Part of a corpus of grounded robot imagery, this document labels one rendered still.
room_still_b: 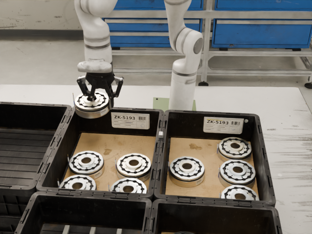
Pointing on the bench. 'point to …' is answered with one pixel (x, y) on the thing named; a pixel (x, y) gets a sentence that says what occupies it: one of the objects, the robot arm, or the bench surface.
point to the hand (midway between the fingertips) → (102, 102)
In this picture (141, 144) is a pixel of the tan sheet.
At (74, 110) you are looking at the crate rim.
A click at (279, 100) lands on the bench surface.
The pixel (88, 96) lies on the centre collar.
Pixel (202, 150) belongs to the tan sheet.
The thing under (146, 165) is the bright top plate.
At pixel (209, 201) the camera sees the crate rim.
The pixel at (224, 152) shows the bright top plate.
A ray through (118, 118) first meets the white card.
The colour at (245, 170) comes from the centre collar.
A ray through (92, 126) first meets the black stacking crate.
